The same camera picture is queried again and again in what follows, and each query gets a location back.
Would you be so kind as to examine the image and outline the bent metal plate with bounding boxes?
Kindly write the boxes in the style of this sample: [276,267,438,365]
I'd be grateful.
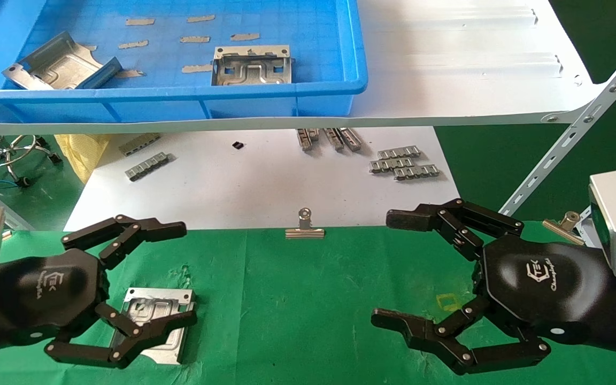
[2,31,123,90]

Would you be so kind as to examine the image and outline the chrome chair base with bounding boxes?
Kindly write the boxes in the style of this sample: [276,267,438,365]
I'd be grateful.
[0,135,64,188]

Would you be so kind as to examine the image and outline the yellow antistatic cloth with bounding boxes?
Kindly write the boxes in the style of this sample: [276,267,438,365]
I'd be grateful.
[54,134,112,184]

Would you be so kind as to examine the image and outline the white perforated angle rail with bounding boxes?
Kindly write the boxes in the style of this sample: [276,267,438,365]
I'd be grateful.
[499,32,616,217]

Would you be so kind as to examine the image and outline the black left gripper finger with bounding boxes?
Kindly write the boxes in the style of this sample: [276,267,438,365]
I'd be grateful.
[44,302,198,369]
[62,215,187,270]

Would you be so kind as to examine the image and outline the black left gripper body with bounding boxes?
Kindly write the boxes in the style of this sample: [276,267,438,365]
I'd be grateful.
[0,249,110,345]

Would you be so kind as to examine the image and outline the embossed metal plate flanged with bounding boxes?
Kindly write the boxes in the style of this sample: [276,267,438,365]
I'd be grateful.
[211,45,294,86]

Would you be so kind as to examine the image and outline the green table cloth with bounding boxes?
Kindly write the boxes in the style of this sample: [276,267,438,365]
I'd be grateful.
[0,222,616,385]

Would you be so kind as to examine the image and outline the white metal shelf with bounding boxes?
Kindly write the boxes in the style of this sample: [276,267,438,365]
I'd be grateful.
[0,0,608,137]

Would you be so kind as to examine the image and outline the embossed metal plate curved edge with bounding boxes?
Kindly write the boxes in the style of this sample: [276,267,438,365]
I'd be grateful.
[109,288,197,365]

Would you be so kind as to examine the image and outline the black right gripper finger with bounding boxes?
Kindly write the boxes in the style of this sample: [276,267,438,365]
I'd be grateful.
[371,297,552,375]
[386,199,525,263]

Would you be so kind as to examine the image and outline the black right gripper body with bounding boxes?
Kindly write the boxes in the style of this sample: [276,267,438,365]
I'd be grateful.
[479,235,611,345]

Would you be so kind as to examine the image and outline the brass binder clip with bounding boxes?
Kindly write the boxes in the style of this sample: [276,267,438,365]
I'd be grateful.
[542,211,587,247]

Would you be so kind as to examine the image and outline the silver binder clip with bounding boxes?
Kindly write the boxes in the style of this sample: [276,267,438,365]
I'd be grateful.
[285,207,326,240]

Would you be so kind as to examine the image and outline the blue plastic tray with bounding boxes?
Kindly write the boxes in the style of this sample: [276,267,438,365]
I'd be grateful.
[0,0,368,124]

